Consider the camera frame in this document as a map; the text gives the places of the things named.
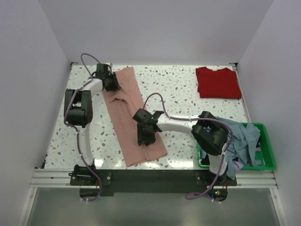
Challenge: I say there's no lavender garment in bin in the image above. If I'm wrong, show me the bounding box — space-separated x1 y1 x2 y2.
232 160 244 171

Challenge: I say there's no blue grey t shirt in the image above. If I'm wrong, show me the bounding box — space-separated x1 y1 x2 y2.
201 117 265 179

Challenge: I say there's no pink t shirt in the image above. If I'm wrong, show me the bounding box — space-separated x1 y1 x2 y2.
103 67 167 167

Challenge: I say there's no green plastic bin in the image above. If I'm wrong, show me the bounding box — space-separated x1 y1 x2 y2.
197 123 276 170

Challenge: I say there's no folded red t shirt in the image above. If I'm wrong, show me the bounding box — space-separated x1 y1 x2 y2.
196 67 242 99

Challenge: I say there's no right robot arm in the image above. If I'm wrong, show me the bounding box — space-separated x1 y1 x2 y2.
133 109 233 185

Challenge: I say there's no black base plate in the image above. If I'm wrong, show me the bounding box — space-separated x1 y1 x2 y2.
70 168 238 203

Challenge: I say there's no aluminium frame rail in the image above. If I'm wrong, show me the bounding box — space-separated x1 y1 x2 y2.
18 169 289 226

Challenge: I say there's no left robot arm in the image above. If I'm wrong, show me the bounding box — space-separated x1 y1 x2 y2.
63 63 120 187

